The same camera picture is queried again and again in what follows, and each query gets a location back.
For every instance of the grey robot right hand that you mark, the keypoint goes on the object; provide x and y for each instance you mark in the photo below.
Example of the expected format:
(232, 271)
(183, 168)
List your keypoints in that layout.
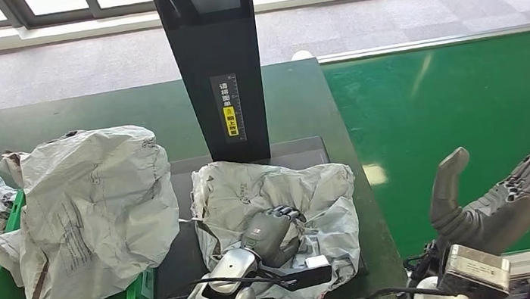
(505, 210)

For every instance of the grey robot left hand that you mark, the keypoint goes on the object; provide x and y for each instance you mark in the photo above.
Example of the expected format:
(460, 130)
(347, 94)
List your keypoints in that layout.
(270, 233)

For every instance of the knotted grey plastic parcel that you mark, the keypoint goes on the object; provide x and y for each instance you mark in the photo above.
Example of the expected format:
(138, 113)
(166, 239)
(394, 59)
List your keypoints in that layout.
(311, 198)

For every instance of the wide grey plastic parcel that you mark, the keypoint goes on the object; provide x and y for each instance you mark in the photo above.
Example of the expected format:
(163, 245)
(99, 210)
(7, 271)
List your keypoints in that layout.
(101, 214)

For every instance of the green conveyor belt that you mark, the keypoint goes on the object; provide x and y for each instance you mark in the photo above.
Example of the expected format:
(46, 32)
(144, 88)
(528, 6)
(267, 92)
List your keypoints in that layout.
(440, 96)

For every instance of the black machine column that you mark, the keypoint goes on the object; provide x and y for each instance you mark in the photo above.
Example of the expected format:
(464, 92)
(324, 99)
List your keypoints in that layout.
(212, 48)

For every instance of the black yellow column label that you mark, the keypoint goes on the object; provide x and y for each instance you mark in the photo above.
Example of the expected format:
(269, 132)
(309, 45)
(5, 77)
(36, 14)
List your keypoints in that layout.
(228, 108)

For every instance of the clear crate label sleeve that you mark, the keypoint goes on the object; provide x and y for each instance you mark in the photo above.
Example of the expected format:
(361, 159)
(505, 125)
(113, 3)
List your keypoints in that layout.
(146, 286)

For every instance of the small white round object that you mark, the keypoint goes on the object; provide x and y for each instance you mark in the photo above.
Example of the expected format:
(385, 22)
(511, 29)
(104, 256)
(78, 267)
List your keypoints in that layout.
(302, 55)

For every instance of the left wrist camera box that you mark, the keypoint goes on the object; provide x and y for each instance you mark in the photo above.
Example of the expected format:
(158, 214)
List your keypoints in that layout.
(305, 272)

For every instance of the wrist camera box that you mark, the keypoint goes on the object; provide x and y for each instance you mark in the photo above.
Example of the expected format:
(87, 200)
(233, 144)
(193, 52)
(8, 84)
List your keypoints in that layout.
(480, 273)
(305, 272)

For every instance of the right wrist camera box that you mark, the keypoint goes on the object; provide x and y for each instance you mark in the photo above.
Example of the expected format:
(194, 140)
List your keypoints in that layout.
(480, 273)

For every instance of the aluminium conveyor frame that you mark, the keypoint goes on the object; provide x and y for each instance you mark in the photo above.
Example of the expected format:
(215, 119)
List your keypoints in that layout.
(433, 41)

